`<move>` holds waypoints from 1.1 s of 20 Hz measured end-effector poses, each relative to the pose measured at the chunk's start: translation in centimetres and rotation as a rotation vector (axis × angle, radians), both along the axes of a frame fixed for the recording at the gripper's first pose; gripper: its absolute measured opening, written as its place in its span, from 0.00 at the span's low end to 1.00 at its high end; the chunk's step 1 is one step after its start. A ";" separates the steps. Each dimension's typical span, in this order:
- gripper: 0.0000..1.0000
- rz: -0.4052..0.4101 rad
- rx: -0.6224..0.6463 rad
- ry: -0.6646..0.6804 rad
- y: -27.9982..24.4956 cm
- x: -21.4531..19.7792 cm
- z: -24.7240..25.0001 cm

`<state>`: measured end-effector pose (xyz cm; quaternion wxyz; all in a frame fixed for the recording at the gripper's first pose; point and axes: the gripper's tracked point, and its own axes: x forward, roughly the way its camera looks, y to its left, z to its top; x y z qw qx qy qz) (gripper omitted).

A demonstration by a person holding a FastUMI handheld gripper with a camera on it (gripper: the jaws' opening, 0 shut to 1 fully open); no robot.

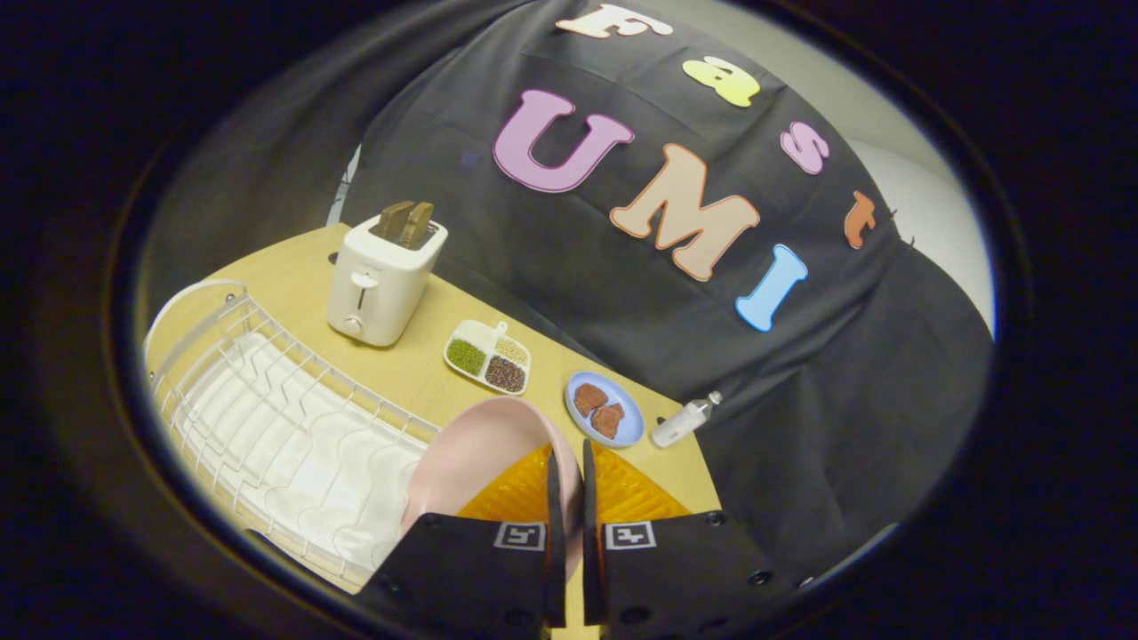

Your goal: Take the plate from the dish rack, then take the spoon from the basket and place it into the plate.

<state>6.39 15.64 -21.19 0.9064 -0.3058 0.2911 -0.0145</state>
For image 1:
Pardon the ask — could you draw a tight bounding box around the pink plate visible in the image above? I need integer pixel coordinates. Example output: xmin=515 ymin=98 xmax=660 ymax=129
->
xmin=398 ymin=396 xmax=585 ymax=583

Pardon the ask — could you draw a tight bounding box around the white wire dish rack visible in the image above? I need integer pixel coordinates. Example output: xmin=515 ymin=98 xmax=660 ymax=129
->
xmin=144 ymin=278 xmax=443 ymax=589

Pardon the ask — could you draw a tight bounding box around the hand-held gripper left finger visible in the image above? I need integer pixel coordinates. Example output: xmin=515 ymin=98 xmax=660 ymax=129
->
xmin=356 ymin=444 xmax=568 ymax=636

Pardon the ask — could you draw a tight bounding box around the black backdrop cloth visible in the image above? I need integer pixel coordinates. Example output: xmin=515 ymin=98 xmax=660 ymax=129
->
xmin=341 ymin=0 xmax=994 ymax=579

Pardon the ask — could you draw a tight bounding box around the blue plate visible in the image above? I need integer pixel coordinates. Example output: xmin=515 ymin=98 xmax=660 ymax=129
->
xmin=565 ymin=371 xmax=645 ymax=448

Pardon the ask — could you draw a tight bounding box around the white divided dish with beans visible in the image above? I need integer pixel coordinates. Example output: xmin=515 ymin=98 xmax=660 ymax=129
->
xmin=444 ymin=319 xmax=533 ymax=396

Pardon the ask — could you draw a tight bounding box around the brown toast slice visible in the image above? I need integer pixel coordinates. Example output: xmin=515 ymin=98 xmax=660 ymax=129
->
xmin=400 ymin=202 xmax=436 ymax=250
xmin=378 ymin=201 xmax=416 ymax=241

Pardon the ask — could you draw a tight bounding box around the small white bottle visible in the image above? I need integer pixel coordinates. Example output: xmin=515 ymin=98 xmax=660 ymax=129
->
xmin=651 ymin=390 xmax=724 ymax=448

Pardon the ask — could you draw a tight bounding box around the white toaster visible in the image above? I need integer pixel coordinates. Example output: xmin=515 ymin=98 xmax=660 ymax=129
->
xmin=326 ymin=213 xmax=449 ymax=348

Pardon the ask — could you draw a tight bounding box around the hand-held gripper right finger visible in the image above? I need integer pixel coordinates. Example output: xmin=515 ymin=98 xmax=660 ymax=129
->
xmin=582 ymin=439 xmax=801 ymax=637

